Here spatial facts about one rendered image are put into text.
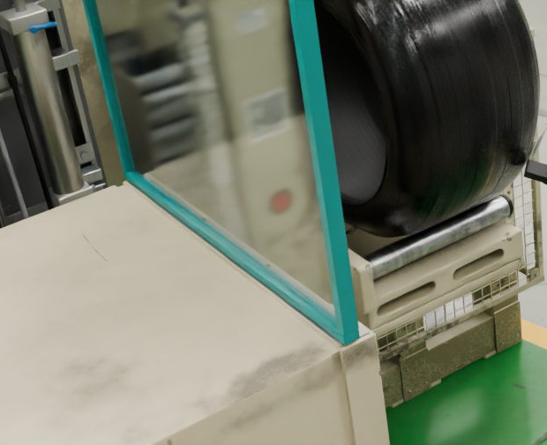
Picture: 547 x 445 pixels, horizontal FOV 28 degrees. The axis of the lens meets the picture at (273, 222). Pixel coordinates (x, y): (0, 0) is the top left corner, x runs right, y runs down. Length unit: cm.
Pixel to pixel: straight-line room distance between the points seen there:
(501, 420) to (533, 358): 28
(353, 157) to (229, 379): 118
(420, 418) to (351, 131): 104
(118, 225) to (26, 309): 20
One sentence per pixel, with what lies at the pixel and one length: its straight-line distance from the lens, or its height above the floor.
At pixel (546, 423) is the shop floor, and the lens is 301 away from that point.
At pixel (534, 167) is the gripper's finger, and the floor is 103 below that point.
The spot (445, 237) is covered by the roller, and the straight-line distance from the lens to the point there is 201.
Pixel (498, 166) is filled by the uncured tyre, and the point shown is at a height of 106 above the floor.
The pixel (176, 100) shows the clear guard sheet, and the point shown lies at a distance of 130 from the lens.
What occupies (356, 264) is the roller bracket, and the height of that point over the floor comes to 95.
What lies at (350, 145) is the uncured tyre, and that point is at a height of 97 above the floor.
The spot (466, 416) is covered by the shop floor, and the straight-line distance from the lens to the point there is 304.
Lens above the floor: 191
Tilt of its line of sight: 28 degrees down
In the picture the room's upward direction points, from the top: 10 degrees counter-clockwise
